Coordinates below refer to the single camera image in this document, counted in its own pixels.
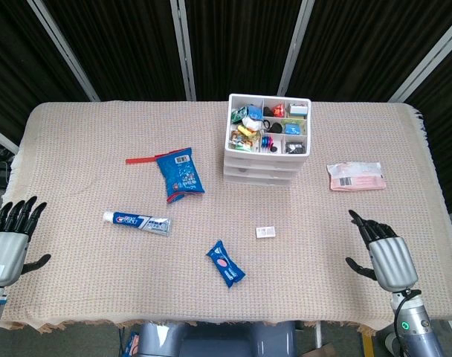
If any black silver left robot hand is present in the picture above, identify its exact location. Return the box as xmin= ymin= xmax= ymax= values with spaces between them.
xmin=0 ymin=196 xmax=51 ymax=288

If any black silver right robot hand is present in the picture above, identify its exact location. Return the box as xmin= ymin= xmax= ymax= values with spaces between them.
xmin=345 ymin=210 xmax=419 ymax=293

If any clear plastic lowest drawer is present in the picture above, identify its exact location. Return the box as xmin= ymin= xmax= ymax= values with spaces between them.
xmin=224 ymin=173 xmax=297 ymax=188

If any white plastic drawer organizer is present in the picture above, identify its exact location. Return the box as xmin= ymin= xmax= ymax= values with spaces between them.
xmin=223 ymin=93 xmax=312 ymax=189

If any beige woven tablecloth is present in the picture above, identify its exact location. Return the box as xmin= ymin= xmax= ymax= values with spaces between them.
xmin=0 ymin=100 xmax=452 ymax=334

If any pink wet wipes packet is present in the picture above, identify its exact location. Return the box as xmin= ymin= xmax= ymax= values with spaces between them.
xmin=326 ymin=161 xmax=387 ymax=192

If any brown cardboard piece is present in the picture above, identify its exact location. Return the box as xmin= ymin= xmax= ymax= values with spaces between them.
xmin=303 ymin=341 xmax=337 ymax=357

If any blue white toothpaste tube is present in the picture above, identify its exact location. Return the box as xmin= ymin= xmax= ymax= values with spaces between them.
xmin=103 ymin=210 xmax=172 ymax=237

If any blue packet on floor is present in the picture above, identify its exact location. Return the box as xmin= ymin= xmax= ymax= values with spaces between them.
xmin=123 ymin=330 xmax=141 ymax=355

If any blue cookie pack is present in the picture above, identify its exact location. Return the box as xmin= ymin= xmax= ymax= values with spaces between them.
xmin=205 ymin=239 xmax=246 ymax=289

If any blue snack bag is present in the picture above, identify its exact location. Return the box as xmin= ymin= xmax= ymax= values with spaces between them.
xmin=155 ymin=147 xmax=206 ymax=204

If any grey blue robot torso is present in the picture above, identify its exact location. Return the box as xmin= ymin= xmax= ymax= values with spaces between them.
xmin=136 ymin=321 xmax=297 ymax=357

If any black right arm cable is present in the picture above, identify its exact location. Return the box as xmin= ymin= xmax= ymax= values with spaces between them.
xmin=393 ymin=289 xmax=422 ymax=335

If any yellow floor post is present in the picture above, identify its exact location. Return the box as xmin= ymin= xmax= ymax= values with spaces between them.
xmin=361 ymin=327 xmax=375 ymax=357

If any grey metal frame post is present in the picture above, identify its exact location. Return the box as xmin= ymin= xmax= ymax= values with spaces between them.
xmin=277 ymin=0 xmax=316 ymax=97
xmin=388 ymin=14 xmax=452 ymax=103
xmin=0 ymin=122 xmax=21 ymax=155
xmin=27 ymin=0 xmax=100 ymax=102
xmin=169 ymin=0 xmax=197 ymax=101

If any clear plastic drawer with handle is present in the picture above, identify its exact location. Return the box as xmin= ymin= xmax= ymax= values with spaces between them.
xmin=225 ymin=152 xmax=306 ymax=167

